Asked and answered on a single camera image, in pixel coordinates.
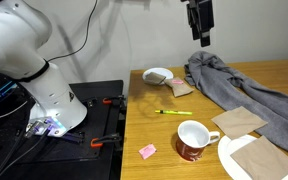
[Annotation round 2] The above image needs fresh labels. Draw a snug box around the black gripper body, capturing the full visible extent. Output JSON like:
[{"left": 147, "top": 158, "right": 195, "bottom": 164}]
[{"left": 179, "top": 0, "right": 200, "bottom": 8}]

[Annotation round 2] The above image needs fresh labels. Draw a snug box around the green yellow highlighter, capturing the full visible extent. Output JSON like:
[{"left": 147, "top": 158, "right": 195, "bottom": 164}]
[{"left": 154, "top": 109, "right": 193, "bottom": 116}]

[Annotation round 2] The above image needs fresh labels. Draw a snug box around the red white mug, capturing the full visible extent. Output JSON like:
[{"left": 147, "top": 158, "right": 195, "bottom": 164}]
[{"left": 175, "top": 119, "right": 221, "bottom": 163}]

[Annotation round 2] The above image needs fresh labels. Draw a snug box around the small white bowl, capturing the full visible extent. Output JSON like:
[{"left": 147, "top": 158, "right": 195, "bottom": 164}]
[{"left": 141, "top": 67, "right": 174, "bottom": 86}]

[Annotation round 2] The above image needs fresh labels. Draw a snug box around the brown paper with pink label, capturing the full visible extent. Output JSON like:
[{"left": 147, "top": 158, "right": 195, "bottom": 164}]
[{"left": 163, "top": 77, "right": 195, "bottom": 98}]

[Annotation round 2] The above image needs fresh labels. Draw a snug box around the small brown paper napkin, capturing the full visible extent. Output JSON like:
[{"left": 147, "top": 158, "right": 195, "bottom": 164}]
[{"left": 144, "top": 71, "right": 167, "bottom": 86}]

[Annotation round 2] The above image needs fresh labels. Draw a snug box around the grey hoodie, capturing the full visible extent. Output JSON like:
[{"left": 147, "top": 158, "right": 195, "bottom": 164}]
[{"left": 183, "top": 50, "right": 288, "bottom": 159}]

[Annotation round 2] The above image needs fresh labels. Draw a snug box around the orange black clamp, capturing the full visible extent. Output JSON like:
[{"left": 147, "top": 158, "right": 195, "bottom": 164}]
[
  {"left": 102, "top": 95, "right": 127, "bottom": 107},
  {"left": 90, "top": 133, "right": 122, "bottom": 149}
]

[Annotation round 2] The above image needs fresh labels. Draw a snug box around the large white plate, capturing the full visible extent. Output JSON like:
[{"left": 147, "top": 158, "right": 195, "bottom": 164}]
[{"left": 217, "top": 133, "right": 288, "bottom": 180}]

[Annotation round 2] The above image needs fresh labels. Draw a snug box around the pink sachet packet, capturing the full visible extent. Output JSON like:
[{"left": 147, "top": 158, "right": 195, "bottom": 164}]
[{"left": 138, "top": 143, "right": 158, "bottom": 160}]

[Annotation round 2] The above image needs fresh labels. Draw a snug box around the large brown paper napkin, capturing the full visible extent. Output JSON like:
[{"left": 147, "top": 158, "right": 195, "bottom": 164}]
[{"left": 229, "top": 135, "right": 288, "bottom": 180}]

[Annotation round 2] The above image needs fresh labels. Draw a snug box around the black wall cable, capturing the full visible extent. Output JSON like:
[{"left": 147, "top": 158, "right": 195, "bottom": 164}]
[{"left": 46, "top": 0, "right": 99, "bottom": 64}]

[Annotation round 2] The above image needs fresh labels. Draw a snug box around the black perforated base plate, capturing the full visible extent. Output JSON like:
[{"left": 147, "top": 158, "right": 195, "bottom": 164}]
[{"left": 0, "top": 79, "right": 128, "bottom": 180}]

